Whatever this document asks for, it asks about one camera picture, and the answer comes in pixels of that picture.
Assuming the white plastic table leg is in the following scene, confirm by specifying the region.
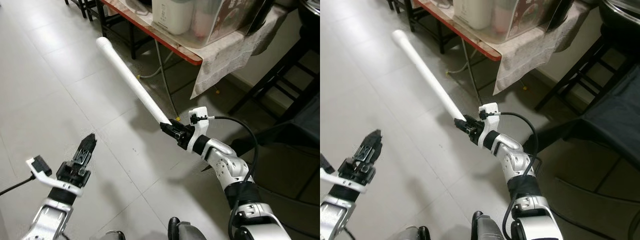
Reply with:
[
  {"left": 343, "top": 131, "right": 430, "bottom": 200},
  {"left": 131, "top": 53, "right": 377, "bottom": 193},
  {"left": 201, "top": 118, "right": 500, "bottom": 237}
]
[
  {"left": 391, "top": 29, "right": 467, "bottom": 122},
  {"left": 95, "top": 36, "right": 173, "bottom": 126}
]

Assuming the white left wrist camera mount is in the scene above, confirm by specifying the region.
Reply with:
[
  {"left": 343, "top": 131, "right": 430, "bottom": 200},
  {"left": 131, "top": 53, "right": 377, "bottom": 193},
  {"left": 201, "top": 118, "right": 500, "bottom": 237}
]
[
  {"left": 25, "top": 155, "right": 85, "bottom": 197},
  {"left": 320, "top": 152, "right": 368, "bottom": 195}
]

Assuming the black wooden wok stand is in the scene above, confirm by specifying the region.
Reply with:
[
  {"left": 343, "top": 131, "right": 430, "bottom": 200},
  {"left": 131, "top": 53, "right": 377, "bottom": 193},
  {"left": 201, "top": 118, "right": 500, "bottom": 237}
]
[
  {"left": 227, "top": 27, "right": 321, "bottom": 123},
  {"left": 532, "top": 27, "right": 640, "bottom": 113}
]

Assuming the white perforated appliance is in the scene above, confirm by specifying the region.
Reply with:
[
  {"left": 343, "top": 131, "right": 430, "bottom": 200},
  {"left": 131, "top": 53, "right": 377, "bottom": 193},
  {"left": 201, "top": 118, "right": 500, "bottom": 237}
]
[
  {"left": 151, "top": 0, "right": 195, "bottom": 36},
  {"left": 452, "top": 0, "right": 495, "bottom": 31}
]

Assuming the black metal stool frame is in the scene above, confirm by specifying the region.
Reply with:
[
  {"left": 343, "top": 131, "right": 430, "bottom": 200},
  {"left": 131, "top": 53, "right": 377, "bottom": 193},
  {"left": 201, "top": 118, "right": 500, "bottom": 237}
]
[
  {"left": 387, "top": 0, "right": 446, "bottom": 55},
  {"left": 65, "top": 0, "right": 151, "bottom": 61}
]

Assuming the thin grey metal post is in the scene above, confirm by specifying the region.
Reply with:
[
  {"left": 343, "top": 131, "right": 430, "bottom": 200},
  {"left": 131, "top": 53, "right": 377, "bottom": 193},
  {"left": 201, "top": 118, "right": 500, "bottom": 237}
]
[
  {"left": 460, "top": 37, "right": 483, "bottom": 106},
  {"left": 154, "top": 40, "right": 180, "bottom": 118}
]

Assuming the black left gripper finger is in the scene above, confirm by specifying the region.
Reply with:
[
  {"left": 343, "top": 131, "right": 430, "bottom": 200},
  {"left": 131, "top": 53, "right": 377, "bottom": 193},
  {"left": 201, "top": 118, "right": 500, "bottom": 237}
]
[
  {"left": 74, "top": 132, "right": 98, "bottom": 167},
  {"left": 357, "top": 129, "right": 384, "bottom": 163}
]

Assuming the red edged marble table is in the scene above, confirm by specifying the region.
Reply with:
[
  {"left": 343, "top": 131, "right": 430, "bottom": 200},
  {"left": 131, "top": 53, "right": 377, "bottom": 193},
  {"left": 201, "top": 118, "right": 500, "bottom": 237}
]
[
  {"left": 97, "top": 0, "right": 203, "bottom": 67},
  {"left": 415, "top": 0, "right": 502, "bottom": 62}
]

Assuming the beige cloth covered bench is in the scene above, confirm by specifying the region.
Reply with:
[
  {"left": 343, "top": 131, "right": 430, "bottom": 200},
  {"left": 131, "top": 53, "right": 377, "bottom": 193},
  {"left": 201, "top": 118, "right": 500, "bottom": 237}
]
[
  {"left": 189, "top": 5, "right": 291, "bottom": 100},
  {"left": 492, "top": 2, "right": 593, "bottom": 96}
]

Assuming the grey flexible hose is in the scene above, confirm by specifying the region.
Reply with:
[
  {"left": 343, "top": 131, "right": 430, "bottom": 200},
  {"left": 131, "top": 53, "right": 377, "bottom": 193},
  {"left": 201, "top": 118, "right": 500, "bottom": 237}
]
[
  {"left": 137, "top": 50, "right": 176, "bottom": 81},
  {"left": 446, "top": 47, "right": 476, "bottom": 76}
]

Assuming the black tablecloth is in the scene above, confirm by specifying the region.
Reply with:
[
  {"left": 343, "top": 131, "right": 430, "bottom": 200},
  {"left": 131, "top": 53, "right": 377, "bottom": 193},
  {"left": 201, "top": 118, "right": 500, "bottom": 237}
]
[
  {"left": 232, "top": 92, "right": 321, "bottom": 156},
  {"left": 525, "top": 65, "right": 640, "bottom": 173}
]

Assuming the speckled grey right wrist camera mount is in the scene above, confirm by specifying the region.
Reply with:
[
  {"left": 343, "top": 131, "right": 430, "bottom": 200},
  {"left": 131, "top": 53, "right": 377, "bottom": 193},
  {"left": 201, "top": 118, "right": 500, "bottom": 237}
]
[
  {"left": 187, "top": 106, "right": 216, "bottom": 153},
  {"left": 477, "top": 102, "right": 501, "bottom": 150}
]

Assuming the black wok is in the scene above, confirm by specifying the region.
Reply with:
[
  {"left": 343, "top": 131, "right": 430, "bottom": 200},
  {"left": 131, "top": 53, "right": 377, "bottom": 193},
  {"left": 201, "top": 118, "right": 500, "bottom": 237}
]
[
  {"left": 597, "top": 0, "right": 640, "bottom": 31},
  {"left": 299, "top": 0, "right": 321, "bottom": 28}
]

